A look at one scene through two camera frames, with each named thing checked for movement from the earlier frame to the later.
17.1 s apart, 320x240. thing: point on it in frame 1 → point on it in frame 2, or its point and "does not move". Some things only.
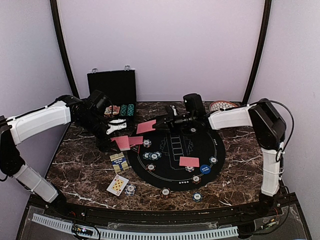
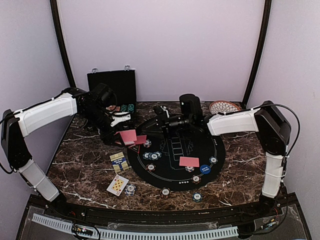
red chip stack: x=165 y=192 does not move
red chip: x=196 y=179 does not move
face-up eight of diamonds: x=117 y=185 does not move
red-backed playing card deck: x=122 y=142 → x=128 y=137
